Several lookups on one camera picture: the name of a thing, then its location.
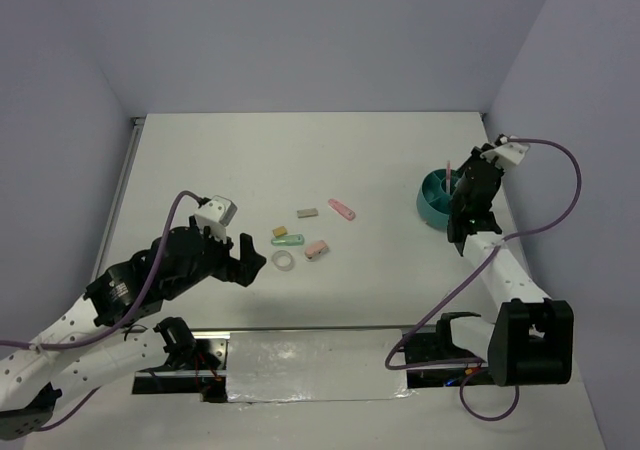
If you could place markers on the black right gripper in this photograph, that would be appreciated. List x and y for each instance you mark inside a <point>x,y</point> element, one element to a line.
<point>476,155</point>

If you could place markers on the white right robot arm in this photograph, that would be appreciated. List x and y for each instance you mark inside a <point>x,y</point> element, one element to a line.
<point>531,340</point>

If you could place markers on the red highlighter pen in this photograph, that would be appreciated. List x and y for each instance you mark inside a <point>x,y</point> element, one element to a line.
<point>449,178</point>

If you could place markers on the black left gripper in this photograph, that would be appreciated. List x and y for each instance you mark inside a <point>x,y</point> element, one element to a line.
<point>244,270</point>

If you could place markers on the clear tape roll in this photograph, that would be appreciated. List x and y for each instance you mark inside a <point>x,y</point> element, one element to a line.
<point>283,260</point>

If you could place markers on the pink correction tape dispenser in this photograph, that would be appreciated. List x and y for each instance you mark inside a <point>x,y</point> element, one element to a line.
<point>342,209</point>

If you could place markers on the green correction tape dispenser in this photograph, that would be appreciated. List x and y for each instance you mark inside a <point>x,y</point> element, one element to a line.
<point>288,240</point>

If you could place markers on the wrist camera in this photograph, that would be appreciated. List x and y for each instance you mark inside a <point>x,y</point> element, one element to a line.
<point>215,213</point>
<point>505,152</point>

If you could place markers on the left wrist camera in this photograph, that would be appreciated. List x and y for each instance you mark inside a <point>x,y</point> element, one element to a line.
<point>215,213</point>

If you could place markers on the teal round desk organizer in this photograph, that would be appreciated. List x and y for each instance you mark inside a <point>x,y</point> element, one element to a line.
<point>433,198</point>

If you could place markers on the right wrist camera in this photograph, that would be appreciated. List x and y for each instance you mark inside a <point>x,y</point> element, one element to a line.
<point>505,152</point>

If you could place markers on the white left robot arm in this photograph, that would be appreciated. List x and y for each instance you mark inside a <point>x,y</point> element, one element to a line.
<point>88,346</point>

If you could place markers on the grey rectangular eraser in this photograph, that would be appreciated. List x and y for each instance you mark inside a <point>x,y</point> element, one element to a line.
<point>307,213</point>

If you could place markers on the yellow eraser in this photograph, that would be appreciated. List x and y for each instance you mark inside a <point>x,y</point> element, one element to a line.
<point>279,231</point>

